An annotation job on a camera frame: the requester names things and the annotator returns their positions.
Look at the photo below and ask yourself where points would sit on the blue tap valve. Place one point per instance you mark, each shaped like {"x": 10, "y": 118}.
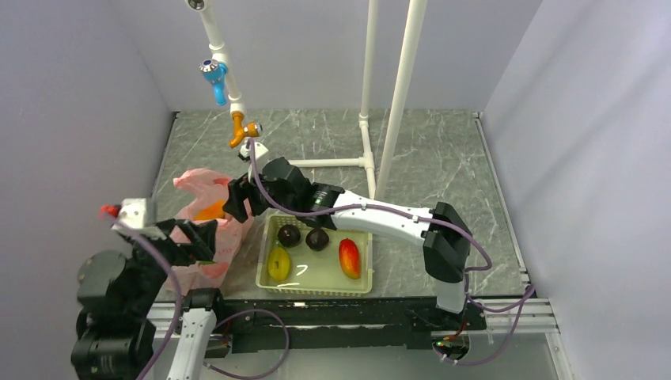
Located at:
{"x": 215, "y": 72}

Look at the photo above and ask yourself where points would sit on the red orange fake mango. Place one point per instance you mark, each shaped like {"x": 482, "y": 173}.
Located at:
{"x": 349, "y": 259}

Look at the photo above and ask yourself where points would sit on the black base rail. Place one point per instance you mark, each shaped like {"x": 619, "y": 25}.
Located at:
{"x": 411, "y": 322}

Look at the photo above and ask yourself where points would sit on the dark purple fake fruit right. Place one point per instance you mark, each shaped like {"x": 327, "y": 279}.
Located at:
{"x": 317, "y": 239}

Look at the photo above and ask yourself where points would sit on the pink plastic bag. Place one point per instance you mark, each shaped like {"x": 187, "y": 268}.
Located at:
{"x": 224, "y": 235}

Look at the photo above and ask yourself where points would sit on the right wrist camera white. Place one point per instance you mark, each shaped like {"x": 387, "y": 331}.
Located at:
{"x": 251, "y": 150}

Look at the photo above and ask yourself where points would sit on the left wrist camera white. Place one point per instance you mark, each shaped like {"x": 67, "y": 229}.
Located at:
{"x": 135, "y": 213}

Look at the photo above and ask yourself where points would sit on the dark purple fake fruit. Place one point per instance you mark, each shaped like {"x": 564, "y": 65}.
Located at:
{"x": 317, "y": 239}
{"x": 289, "y": 236}

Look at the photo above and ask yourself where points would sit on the pale green plastic basket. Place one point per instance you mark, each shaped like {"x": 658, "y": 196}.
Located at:
{"x": 310, "y": 272}

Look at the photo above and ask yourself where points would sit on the dark purple fake fruit left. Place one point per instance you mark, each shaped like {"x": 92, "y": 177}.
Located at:
{"x": 289, "y": 236}

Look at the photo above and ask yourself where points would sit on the orange yellow fake mango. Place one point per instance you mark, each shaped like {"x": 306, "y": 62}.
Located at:
{"x": 214, "y": 211}

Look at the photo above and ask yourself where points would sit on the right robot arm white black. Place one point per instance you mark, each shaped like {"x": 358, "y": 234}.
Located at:
{"x": 439, "y": 231}

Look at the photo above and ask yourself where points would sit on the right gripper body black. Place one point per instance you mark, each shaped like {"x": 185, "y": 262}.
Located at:
{"x": 288, "y": 203}

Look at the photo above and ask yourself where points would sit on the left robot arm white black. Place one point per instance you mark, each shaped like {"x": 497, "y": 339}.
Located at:
{"x": 116, "y": 292}

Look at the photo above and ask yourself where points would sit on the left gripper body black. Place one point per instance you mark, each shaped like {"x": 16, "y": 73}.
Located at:
{"x": 182, "y": 252}

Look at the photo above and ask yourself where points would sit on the orange tap valve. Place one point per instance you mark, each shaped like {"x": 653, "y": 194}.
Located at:
{"x": 242, "y": 130}

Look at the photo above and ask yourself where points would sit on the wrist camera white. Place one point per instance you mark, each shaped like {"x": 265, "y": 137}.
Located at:
{"x": 135, "y": 213}
{"x": 251, "y": 150}

